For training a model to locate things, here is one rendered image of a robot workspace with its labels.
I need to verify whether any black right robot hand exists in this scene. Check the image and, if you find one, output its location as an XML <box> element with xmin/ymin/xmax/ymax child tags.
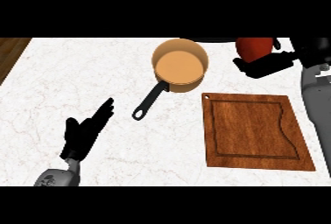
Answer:
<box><xmin>231</xmin><ymin>38</ymin><xmax>331</xmax><ymax>80</ymax></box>

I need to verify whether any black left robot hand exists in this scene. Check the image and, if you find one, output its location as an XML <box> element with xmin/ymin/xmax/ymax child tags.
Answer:
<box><xmin>57</xmin><ymin>97</ymin><xmax>116</xmax><ymax>162</ymax></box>

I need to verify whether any brown wooden cutting board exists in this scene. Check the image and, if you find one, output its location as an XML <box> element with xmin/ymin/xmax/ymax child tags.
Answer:
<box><xmin>200</xmin><ymin>92</ymin><xmax>315</xmax><ymax>172</ymax></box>

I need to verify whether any red bell pepper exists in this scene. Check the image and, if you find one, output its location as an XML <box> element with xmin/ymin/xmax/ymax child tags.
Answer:
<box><xmin>233</xmin><ymin>38</ymin><xmax>274</xmax><ymax>65</ymax></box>

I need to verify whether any copper pot with black handle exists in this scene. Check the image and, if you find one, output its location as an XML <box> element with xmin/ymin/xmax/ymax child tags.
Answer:
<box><xmin>129</xmin><ymin>38</ymin><xmax>211</xmax><ymax>122</ymax></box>

